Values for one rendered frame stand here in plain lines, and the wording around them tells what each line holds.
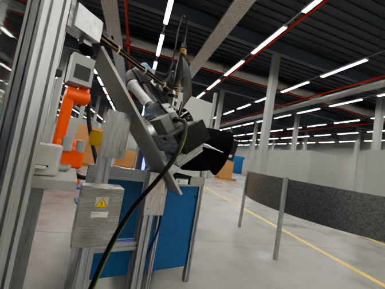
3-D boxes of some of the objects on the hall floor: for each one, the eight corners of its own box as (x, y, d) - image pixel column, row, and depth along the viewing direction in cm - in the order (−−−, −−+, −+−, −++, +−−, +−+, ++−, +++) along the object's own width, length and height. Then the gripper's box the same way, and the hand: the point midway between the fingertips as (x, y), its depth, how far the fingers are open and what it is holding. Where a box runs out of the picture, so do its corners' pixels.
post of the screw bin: (141, 310, 130) (163, 184, 136) (139, 307, 132) (160, 183, 138) (145, 307, 133) (167, 184, 139) (143, 304, 135) (164, 183, 141)
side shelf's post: (-20, 416, 71) (32, 178, 77) (-15, 403, 75) (34, 176, 80) (-4, 410, 73) (45, 179, 79) (-1, 398, 77) (46, 177, 82)
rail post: (184, 282, 167) (199, 186, 172) (181, 279, 170) (197, 185, 176) (188, 281, 169) (203, 187, 174) (185, 278, 172) (200, 186, 178)
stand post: (52, 402, 78) (110, 109, 86) (54, 378, 86) (106, 111, 94) (66, 397, 81) (121, 112, 88) (66, 374, 88) (117, 113, 96)
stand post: (114, 378, 90) (152, 171, 96) (111, 359, 98) (145, 169, 104) (125, 374, 92) (160, 172, 98) (121, 355, 100) (154, 170, 106)
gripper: (175, 95, 140) (190, 89, 122) (154, 88, 132) (167, 81, 114) (177, 83, 140) (192, 75, 122) (156, 75, 133) (170, 66, 115)
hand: (180, 73), depth 119 cm, fingers open, 8 cm apart
